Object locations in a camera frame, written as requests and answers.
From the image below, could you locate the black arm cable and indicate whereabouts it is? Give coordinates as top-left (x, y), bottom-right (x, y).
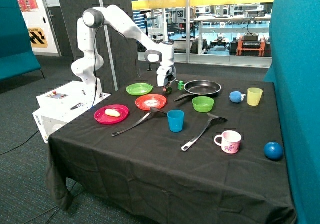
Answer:
top-left (91, 24), bottom-right (161, 109)

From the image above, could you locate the yellow plastic cup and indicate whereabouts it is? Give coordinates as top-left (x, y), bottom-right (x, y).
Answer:
top-left (247, 87), bottom-right (263, 106)

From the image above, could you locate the teal sofa left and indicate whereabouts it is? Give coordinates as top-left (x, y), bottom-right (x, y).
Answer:
top-left (0, 0), bottom-right (41, 81)

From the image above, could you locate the black slotted spatula right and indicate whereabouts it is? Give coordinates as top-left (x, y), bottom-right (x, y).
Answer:
top-left (181, 113), bottom-right (228, 151)

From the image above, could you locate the yellow black hazard sign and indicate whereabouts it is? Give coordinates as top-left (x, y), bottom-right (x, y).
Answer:
top-left (28, 27), bottom-right (48, 48)

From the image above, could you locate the blue plastic cup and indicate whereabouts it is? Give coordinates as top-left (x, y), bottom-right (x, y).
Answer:
top-left (167, 109), bottom-right (185, 132)

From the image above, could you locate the black tablecloth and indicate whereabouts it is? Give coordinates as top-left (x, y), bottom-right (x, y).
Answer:
top-left (45, 77), bottom-right (298, 224)

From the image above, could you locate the teal partition right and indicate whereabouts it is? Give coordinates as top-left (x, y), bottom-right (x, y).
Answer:
top-left (265, 0), bottom-right (320, 224)

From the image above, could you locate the blue rubber ball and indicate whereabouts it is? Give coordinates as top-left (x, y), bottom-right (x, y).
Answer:
top-left (264, 142), bottom-right (284, 161)

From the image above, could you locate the green plastic bowl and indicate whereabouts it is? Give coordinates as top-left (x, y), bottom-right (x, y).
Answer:
top-left (192, 96), bottom-right (215, 113)

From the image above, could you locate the green toy pepper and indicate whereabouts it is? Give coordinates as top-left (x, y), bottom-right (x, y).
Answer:
top-left (166, 87), bottom-right (173, 94)

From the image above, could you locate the black spatula left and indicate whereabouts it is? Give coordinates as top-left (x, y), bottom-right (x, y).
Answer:
top-left (111, 107), bottom-right (167, 137)

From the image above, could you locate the pink plastic plate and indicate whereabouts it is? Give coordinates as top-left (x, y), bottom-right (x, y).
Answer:
top-left (94, 104), bottom-right (130, 124)

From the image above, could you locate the orange plastic plate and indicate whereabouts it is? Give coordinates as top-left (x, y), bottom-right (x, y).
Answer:
top-left (135, 94), bottom-right (167, 111)

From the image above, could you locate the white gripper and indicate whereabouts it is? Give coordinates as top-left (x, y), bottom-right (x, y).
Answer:
top-left (156, 66), bottom-right (177, 92)

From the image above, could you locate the black frying pan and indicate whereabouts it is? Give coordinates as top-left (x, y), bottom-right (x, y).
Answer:
top-left (174, 80), bottom-right (222, 101)

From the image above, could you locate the green plastic plate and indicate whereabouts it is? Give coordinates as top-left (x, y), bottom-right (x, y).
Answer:
top-left (125, 82), bottom-right (153, 96)

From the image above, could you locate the yellow toy potato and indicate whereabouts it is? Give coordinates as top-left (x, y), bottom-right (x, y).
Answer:
top-left (104, 108), bottom-right (121, 117)

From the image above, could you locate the blue plush ball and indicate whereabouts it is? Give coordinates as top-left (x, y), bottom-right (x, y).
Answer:
top-left (229, 91), bottom-right (246, 103)

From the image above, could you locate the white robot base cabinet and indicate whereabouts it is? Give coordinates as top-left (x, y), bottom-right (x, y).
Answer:
top-left (33, 81), bottom-right (110, 143)

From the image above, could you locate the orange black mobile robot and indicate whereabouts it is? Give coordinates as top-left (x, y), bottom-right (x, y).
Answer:
top-left (236, 33), bottom-right (266, 57)

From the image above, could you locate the pink white mug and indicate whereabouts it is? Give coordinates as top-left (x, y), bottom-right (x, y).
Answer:
top-left (214, 130), bottom-right (242, 154)

